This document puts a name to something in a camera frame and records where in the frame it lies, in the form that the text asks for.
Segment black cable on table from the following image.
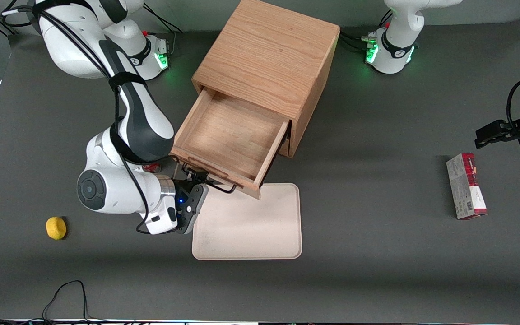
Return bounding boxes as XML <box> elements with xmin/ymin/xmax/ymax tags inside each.
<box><xmin>0</xmin><ymin>280</ymin><xmax>136</xmax><ymax>325</ymax></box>

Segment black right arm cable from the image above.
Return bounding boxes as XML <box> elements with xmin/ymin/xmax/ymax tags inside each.
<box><xmin>0</xmin><ymin>0</ymin><xmax>188</xmax><ymax>235</ymax></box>

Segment red and grey carton box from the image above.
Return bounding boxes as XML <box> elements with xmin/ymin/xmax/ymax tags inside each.
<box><xmin>446</xmin><ymin>153</ymin><xmax>488</xmax><ymax>220</ymax></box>

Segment black left arm base cables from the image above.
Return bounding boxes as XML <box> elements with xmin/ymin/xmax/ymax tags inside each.
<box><xmin>339</xmin><ymin>32</ymin><xmax>376</xmax><ymax>54</ymax></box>

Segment black metal drawer handle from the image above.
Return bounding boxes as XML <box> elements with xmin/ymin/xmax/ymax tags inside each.
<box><xmin>180</xmin><ymin>163</ymin><xmax>238</xmax><ymax>194</ymax></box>

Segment cream rectangular tray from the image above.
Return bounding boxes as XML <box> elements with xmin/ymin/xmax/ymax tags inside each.
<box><xmin>192</xmin><ymin>183</ymin><xmax>302</xmax><ymax>260</ymax></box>

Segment black right arm base cables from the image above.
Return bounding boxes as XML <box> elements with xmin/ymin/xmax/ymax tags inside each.
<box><xmin>143</xmin><ymin>4</ymin><xmax>184</xmax><ymax>36</ymax></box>

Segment wooden two-drawer cabinet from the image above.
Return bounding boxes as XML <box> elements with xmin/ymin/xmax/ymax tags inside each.
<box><xmin>191</xmin><ymin>0</ymin><xmax>341</xmax><ymax>158</ymax></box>

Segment yellow lemon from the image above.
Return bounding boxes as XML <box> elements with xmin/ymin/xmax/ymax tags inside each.
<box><xmin>46</xmin><ymin>216</ymin><xmax>67</xmax><ymax>240</ymax></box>

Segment black arm base cables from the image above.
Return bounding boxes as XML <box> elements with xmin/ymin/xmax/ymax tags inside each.
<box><xmin>339</xmin><ymin>32</ymin><xmax>376</xmax><ymax>54</ymax></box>
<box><xmin>143</xmin><ymin>4</ymin><xmax>184</xmax><ymax>36</ymax></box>

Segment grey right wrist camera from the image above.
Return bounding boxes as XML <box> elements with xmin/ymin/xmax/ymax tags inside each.
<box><xmin>176</xmin><ymin>183</ymin><xmax>209</xmax><ymax>235</ymax></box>

